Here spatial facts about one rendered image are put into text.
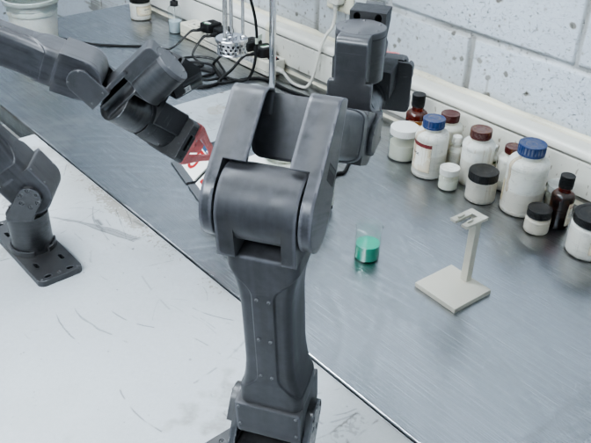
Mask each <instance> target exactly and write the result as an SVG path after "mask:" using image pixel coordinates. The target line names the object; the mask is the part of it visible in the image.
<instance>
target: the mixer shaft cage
mask: <svg viewBox="0 0 591 443"><path fill-rule="evenodd" d="M229 17H230V32H228V4H227V0H223V33H221V34H218V35H217V36H215V42H216V43H217V51H216V53H217V54H218V55H220V56H221V57H225V58H238V57H242V56H245V55H246V54H247V50H246V43H247V42H248V37H247V36H246V35H244V0H241V33H234V32H233V0H229ZM237 53H238V54H237ZM241 53H242V54H241Z"/></svg>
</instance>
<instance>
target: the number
mask: <svg viewBox="0 0 591 443"><path fill-rule="evenodd" d="M205 154H206V153H205V151H204V150H203V149H202V150H201V152H200V153H190V154H189V155H205ZM207 166H208V161H201V162H195V163H188V164H186V167H187V168H188V169H189V170H190V171H191V172H192V174H193V175H194V177H195V178H196V177H197V176H198V175H199V174H200V173H201V172H202V171H203V170H204V169H205V168H206V167H207Z"/></svg>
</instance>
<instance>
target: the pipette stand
mask: <svg viewBox="0 0 591 443"><path fill-rule="evenodd" d="M469 217H471V219H470V220H468V221H467V222H465V223H463V224H462V225H461V227H462V228H464V229H466V230H467V229H468V230H469V233H468V238H467V244H466V248H465V253H464V259H463V268H462V271H461V270H459V269H458V268H456V267H454V266H453V265H449V266H447V267H445V268H443V269H441V270H440V271H438V272H435V273H433V274H431V275H429V276H427V277H425V278H424V279H422V280H419V281H417V282H415V286H416V287H417V288H418V289H419V290H421V291H422V292H423V293H425V294H427V295H428V296H430V297H431V298H433V299H434V300H435V301H437V302H439V303H440V304H441V305H442V306H444V307H445V308H446V309H448V310H450V311H451V312H453V313H454V314H455V313H456V312H457V311H459V310H461V309H464V308H465V307H467V306H469V305H471V304H472V303H474V302H475V301H478V300H480V299H482V298H484V297H485V296H487V295H489V294H490V293H491V289H490V288H488V287H486V286H484V285H483V284H481V283H480V282H478V281H477V280H475V279H473V278H472V277H471V276H472V272H473V266H474V262H475V257H476V252H477V247H478V239H479V234H480V229H481V224H482V222H486V221H488V218H489V217H487V216H485V215H484V214H481V213H480V212H478V211H477V210H475V209H473V208H471V209H469V210H467V211H464V212H462V213H460V214H457V215H455V216H453V217H451V218H450V220H451V221H452V222H454V223H458V222H460V221H463V220H465V219H467V218H469Z"/></svg>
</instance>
